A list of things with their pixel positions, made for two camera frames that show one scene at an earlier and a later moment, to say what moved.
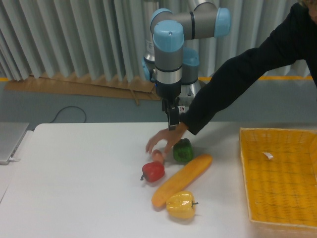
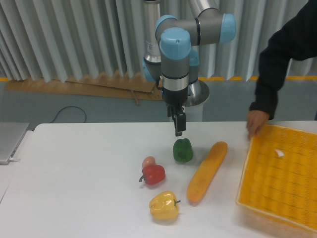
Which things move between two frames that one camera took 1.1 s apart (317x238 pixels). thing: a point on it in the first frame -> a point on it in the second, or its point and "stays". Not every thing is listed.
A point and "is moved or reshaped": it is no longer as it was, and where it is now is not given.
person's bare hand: (171, 137) -> (256, 120)
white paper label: (269, 155) -> (280, 153)
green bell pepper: (183, 150) stays
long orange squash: (180, 178) -> (205, 174)
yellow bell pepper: (181, 205) -> (164, 206)
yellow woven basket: (281, 172) is moved or reshaped
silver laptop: (12, 134) stays
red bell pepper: (152, 172) stays
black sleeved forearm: (296, 39) -> (296, 38)
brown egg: (157, 156) -> (148, 160)
